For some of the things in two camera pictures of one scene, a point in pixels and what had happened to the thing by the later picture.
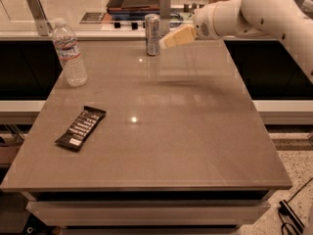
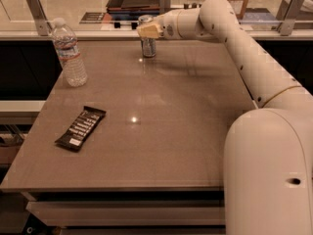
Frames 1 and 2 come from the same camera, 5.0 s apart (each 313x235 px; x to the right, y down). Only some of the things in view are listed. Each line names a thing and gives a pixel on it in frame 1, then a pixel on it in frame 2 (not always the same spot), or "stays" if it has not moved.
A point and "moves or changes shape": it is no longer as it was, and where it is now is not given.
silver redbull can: x=153 y=33 moves or changes shape
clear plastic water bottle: x=67 y=48 stays
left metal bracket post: x=39 y=13 stays
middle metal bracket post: x=165 y=13 stays
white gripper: x=202 y=23 to x=168 y=26
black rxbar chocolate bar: x=81 y=128 stays
